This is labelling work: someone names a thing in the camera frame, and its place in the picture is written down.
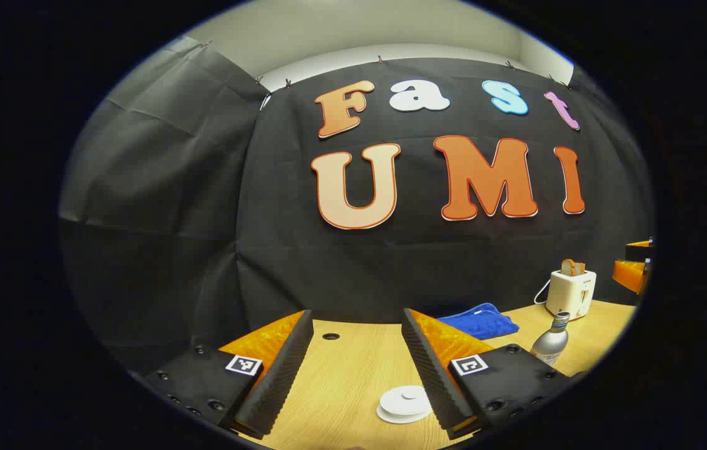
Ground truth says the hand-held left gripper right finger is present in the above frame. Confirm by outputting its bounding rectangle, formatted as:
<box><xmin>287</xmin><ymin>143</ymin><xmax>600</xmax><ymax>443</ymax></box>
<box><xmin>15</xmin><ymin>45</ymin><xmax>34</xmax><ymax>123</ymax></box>
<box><xmin>401</xmin><ymin>307</ymin><xmax>579</xmax><ymax>440</ymax></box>

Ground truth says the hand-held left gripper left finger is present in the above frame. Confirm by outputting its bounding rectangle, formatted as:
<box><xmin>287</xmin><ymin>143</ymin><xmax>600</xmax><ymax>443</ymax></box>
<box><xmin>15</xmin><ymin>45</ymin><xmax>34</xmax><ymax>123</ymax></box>
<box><xmin>141</xmin><ymin>309</ymin><xmax>315</xmax><ymax>439</ymax></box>

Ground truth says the white teacup lid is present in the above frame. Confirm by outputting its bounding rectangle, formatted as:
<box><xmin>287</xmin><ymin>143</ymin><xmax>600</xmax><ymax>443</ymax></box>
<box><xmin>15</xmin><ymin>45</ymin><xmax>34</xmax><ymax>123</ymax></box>
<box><xmin>388</xmin><ymin>386</ymin><xmax>430</xmax><ymax>411</ymax></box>

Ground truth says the silver water bottle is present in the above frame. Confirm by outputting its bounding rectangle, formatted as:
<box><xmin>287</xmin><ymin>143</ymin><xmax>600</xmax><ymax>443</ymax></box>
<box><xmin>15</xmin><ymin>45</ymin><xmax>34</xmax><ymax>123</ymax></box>
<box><xmin>529</xmin><ymin>311</ymin><xmax>571</xmax><ymax>366</ymax></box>

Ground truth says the white saucer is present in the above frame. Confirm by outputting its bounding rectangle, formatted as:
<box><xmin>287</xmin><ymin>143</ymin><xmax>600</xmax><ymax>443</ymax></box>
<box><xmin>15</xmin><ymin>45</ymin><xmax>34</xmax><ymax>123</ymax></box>
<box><xmin>376</xmin><ymin>403</ymin><xmax>434</xmax><ymax>425</ymax></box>

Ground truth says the white toaster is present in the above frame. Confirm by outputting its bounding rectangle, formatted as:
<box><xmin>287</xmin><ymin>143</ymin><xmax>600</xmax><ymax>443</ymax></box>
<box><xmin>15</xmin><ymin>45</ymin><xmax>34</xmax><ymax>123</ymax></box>
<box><xmin>546</xmin><ymin>269</ymin><xmax>598</xmax><ymax>321</ymax></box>

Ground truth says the blue towel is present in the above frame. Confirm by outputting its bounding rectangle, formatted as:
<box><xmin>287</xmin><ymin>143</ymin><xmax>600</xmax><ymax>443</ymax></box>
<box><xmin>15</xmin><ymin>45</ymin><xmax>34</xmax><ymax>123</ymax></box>
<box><xmin>436</xmin><ymin>303</ymin><xmax>520</xmax><ymax>341</ymax></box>

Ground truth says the dark grey side cloth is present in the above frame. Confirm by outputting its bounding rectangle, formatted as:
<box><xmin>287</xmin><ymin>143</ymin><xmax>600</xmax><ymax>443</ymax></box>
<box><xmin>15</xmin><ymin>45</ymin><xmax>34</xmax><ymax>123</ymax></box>
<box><xmin>59</xmin><ymin>34</ymin><xmax>269</xmax><ymax>376</ymax></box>

